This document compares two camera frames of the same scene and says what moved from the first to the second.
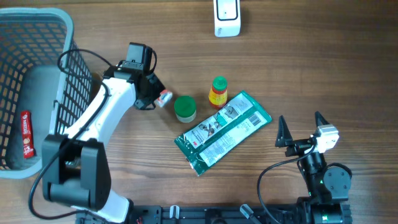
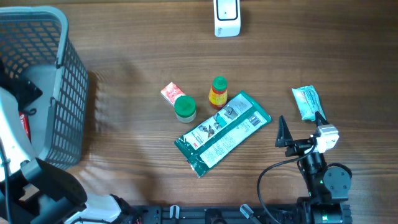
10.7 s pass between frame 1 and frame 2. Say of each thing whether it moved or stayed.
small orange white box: moved
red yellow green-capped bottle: stayed
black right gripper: stayed
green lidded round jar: stayed
